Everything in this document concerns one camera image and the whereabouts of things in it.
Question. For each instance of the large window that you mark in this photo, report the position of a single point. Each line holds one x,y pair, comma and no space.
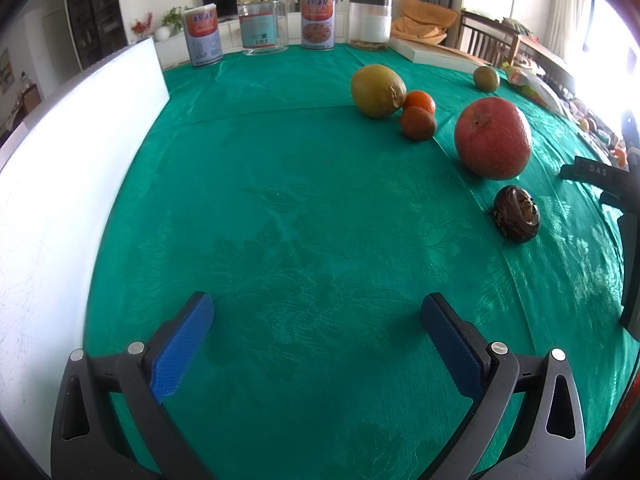
612,45

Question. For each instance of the small orange fruit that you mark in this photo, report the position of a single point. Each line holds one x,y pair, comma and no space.
620,156

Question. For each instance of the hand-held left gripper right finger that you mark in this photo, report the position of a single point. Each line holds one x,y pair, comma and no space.
452,350

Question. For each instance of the white flat box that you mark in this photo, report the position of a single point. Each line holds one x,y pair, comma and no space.
435,55

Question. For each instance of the large yellow pear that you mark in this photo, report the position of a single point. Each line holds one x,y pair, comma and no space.
375,91

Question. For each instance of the red pomegranate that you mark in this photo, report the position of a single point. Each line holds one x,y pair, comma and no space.
492,139

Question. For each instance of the plastic snack bag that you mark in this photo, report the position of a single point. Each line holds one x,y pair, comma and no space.
535,87

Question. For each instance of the orange cushion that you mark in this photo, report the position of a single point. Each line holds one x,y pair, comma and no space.
425,20

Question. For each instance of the dark display cabinet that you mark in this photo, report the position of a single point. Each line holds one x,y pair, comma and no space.
97,15

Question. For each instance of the red and white tin can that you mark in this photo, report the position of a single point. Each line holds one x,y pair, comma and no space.
202,37

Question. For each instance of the dark orange tangerine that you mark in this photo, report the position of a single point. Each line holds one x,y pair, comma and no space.
417,124

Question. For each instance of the green tablecloth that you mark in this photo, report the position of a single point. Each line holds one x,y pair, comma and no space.
300,210

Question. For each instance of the clear jar with black lid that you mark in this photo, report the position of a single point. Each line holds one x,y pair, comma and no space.
370,22

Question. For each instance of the leafy potted plant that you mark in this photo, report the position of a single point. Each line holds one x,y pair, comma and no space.
175,19

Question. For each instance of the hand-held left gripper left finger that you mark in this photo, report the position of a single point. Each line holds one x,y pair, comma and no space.
180,355

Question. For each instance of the round olive green pear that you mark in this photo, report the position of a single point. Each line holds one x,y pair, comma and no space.
486,79

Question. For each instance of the clear jar with blue label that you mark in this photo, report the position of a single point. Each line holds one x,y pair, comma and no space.
261,24

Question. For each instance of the white board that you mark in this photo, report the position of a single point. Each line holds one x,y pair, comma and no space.
60,185

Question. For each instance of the framed wall picture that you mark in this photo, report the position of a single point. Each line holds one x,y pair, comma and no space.
5,70

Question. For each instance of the small potted plant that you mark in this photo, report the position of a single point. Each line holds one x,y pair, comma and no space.
296,1

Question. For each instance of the tin can with food picture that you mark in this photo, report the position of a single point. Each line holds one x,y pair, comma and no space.
318,21

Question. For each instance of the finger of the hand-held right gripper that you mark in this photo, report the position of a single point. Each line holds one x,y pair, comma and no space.
595,171
632,270

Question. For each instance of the round white vase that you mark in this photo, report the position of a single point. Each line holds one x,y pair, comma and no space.
162,33

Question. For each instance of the wooden slatted bench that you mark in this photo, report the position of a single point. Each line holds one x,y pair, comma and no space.
485,37

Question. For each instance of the white curtain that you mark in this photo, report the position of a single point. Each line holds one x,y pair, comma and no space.
560,5

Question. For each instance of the red flowers in vase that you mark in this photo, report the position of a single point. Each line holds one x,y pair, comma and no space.
141,25

